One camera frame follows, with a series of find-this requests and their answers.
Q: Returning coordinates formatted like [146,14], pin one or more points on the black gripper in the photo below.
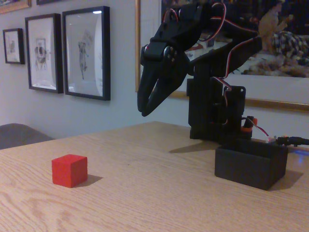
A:
[156,65]

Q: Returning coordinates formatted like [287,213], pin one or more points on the red cube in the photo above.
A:
[67,171]

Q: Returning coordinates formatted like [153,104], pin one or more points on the black box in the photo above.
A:
[246,166]

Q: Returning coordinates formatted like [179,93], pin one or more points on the orange black clamp knob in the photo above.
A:
[247,125]

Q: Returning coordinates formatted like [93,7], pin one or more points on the large gold framed painting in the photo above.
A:
[277,48]

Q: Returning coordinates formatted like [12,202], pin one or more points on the small controller board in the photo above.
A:
[270,139]

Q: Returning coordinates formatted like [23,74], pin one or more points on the grey upholstered chair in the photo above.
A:
[19,136]

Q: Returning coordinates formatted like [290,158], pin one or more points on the large black picture frame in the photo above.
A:
[106,53]

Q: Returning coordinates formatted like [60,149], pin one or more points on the medium black picture frame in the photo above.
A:
[58,53]

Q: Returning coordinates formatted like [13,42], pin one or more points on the dark picture frame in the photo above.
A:
[46,2]

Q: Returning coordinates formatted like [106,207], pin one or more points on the small black picture frame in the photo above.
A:
[21,46]

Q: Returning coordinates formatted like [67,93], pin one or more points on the small gold picture frame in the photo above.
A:
[14,8]

